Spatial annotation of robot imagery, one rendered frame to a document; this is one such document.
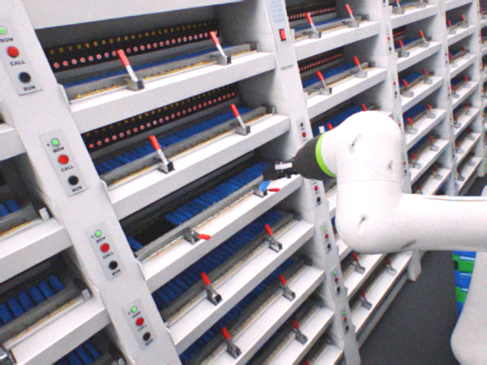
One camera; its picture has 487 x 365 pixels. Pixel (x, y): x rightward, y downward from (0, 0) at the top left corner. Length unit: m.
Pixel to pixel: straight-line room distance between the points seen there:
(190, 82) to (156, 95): 0.10
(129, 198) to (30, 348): 0.33
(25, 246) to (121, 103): 0.32
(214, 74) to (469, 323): 0.89
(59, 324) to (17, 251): 0.18
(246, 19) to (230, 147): 0.41
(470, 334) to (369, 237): 0.58
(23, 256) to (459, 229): 0.74
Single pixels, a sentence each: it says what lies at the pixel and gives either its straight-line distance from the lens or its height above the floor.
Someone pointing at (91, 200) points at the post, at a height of 1.16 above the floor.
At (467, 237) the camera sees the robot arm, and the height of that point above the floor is 0.98.
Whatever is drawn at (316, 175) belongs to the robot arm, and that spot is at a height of 1.08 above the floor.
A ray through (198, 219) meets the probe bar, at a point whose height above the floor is 0.98.
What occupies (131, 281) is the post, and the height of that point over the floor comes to 0.96.
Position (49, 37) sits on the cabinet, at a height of 1.50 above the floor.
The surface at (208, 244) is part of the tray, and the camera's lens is 0.90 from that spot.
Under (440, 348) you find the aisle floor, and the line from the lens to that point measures 1.81.
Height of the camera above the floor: 1.32
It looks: 19 degrees down
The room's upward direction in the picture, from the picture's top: 16 degrees counter-clockwise
